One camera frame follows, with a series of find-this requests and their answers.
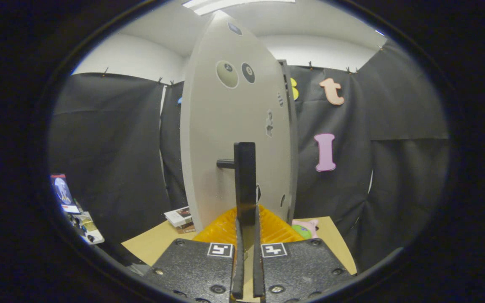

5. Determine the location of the dark grey shoe cabinet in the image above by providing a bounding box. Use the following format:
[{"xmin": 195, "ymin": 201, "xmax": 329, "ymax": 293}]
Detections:
[{"xmin": 278, "ymin": 60, "xmax": 298, "ymax": 226}]

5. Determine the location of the long ceiling light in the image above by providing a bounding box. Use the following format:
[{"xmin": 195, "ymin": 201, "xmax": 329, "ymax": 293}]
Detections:
[{"xmin": 182, "ymin": 0, "xmax": 296, "ymax": 16}]

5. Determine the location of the black backdrop cloth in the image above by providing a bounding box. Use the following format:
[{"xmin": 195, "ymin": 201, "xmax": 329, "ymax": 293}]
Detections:
[{"xmin": 49, "ymin": 40, "xmax": 451, "ymax": 270}]

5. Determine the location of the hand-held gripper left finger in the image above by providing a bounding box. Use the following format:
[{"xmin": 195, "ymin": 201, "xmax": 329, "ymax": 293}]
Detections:
[{"xmin": 144, "ymin": 206, "xmax": 245, "ymax": 303}]

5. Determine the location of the pink and green plush toy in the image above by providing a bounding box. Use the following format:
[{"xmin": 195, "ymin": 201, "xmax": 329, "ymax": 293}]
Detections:
[{"xmin": 292, "ymin": 219, "xmax": 320, "ymax": 239}]

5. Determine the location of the black door handle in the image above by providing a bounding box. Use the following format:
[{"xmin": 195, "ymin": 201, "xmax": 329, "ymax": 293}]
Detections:
[{"xmin": 216, "ymin": 142, "xmax": 258, "ymax": 228}]

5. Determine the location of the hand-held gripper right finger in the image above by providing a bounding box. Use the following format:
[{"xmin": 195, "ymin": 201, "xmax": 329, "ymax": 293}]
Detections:
[{"xmin": 252, "ymin": 205, "xmax": 354, "ymax": 303}]

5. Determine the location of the white book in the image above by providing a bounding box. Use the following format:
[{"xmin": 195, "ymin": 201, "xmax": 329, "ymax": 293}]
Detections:
[{"xmin": 164, "ymin": 206, "xmax": 197, "ymax": 234}]

